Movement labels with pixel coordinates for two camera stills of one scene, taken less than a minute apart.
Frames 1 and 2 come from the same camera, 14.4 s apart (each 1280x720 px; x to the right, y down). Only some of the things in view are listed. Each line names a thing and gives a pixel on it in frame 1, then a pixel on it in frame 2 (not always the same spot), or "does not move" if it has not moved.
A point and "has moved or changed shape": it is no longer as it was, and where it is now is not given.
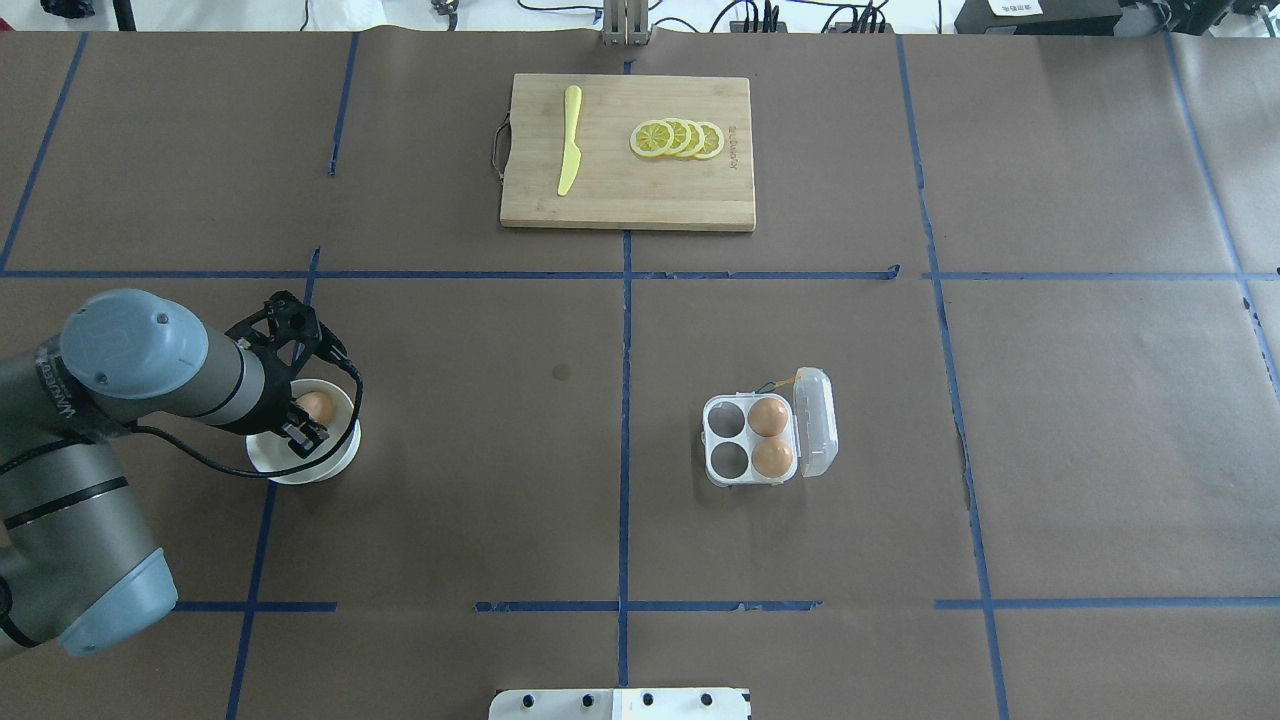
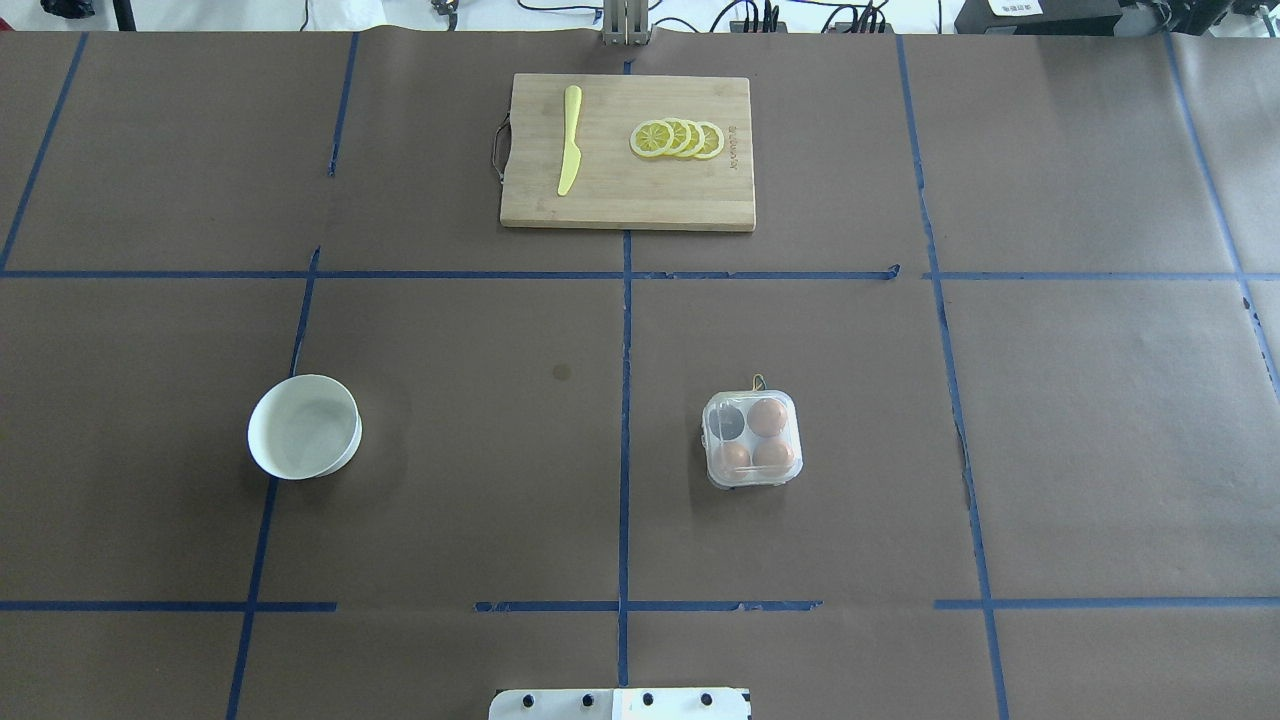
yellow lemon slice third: [697, 139] does not move
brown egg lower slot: [771, 458] does not move
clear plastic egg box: [769, 439] has moved or changed shape
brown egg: [318, 405] → [735, 459]
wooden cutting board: [626, 152] does not move
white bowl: [270, 452] does not move
